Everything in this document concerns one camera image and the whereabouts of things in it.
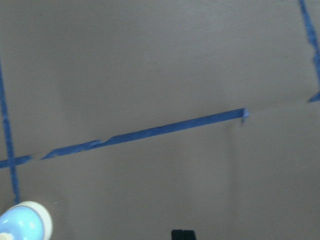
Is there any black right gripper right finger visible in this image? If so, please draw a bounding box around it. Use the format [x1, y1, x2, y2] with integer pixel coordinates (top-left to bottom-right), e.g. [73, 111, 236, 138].
[183, 230, 195, 240]

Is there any long vertical blue tape strip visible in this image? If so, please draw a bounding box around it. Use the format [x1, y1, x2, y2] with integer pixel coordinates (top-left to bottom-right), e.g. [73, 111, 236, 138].
[0, 69, 20, 205]

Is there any far vertical blue tape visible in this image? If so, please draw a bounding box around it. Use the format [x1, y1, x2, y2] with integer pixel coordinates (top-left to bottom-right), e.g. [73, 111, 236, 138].
[298, 0, 320, 103]

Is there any horizontal blue tape strip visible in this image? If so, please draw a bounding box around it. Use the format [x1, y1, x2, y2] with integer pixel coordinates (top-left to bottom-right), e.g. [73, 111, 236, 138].
[40, 108, 250, 160]

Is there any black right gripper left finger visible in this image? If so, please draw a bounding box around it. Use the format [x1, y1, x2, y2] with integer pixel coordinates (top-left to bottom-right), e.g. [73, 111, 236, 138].
[171, 229, 184, 240]

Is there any short blue tape piece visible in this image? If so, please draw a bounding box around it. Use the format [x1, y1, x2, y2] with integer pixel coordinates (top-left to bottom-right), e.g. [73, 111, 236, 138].
[0, 155, 32, 169]

